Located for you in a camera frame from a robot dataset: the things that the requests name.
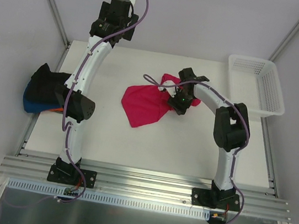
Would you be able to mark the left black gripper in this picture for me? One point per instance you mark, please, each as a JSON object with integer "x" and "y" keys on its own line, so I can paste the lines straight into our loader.
{"x": 132, "y": 27}

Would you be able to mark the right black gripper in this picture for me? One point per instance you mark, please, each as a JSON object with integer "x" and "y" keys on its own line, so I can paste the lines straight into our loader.
{"x": 189, "y": 75}

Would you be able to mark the black folded t shirt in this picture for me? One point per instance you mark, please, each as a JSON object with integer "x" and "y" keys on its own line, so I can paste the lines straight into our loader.
{"x": 41, "y": 88}

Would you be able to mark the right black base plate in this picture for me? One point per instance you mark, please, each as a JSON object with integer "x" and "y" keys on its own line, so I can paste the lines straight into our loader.
{"x": 214, "y": 200}

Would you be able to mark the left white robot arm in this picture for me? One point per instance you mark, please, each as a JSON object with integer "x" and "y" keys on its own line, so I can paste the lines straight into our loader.
{"x": 72, "y": 95}

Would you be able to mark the pink t shirt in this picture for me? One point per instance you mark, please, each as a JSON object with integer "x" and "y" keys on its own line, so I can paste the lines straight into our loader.
{"x": 145, "y": 104}

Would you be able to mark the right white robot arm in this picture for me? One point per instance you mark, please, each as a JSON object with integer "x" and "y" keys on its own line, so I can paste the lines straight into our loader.
{"x": 231, "y": 132}

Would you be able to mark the orange folded t shirt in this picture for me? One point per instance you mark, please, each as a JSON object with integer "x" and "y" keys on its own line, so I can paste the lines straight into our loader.
{"x": 57, "y": 110}

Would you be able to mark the blue folded t shirt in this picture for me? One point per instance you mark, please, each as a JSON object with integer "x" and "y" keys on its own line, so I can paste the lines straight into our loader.
{"x": 33, "y": 107}

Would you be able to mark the white plastic basket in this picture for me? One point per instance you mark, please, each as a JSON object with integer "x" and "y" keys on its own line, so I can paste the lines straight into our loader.
{"x": 255, "y": 82}

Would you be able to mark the aluminium mounting rail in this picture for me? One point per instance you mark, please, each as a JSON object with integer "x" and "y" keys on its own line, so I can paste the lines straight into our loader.
{"x": 145, "y": 184}

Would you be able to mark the white slotted cable duct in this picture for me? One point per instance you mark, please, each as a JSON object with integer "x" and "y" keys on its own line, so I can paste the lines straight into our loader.
{"x": 110, "y": 199}

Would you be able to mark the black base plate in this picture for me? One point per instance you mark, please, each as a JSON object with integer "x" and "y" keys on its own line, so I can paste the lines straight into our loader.
{"x": 57, "y": 176}
{"x": 214, "y": 200}

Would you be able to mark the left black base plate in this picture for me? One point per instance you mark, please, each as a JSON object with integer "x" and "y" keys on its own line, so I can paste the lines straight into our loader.
{"x": 57, "y": 176}

